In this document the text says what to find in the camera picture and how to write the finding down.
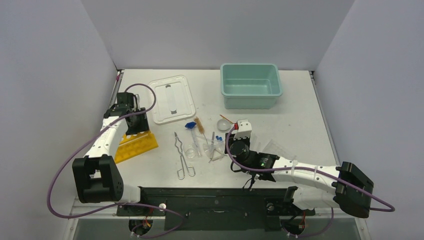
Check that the white plastic bin lid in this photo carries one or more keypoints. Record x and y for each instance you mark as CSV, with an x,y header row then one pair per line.
x,y
174,100

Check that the teal plastic bin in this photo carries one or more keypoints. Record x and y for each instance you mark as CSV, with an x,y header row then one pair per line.
x,y
250,85

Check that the red yellow plastic spatula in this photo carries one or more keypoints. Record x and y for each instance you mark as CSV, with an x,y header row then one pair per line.
x,y
223,117

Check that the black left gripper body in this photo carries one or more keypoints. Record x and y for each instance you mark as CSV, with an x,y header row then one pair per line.
x,y
139,126

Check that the metal crucible tongs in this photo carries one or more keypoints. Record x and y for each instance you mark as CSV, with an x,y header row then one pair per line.
x,y
185,168

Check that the glass watch dish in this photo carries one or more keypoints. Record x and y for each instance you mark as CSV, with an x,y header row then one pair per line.
x,y
223,125

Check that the yellow test tube rack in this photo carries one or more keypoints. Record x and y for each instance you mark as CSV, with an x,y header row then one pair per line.
x,y
135,144

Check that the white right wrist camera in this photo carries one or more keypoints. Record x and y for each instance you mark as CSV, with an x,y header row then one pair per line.
x,y
243,129

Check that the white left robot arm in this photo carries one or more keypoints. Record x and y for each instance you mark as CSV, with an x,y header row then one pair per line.
x,y
96,175

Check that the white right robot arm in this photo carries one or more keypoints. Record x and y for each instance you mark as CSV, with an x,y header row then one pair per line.
x,y
316,186

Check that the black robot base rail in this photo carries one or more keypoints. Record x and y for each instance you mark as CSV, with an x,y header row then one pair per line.
x,y
218,209

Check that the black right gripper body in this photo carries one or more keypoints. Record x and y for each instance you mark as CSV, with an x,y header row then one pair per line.
x,y
228,142

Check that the brown test tube brush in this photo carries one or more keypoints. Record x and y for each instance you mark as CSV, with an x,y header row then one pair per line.
x,y
200,128

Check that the blue funnel on stem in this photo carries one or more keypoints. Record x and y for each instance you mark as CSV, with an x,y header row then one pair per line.
x,y
191,127

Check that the small glass beaker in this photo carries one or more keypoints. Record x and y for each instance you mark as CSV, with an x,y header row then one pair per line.
x,y
190,151

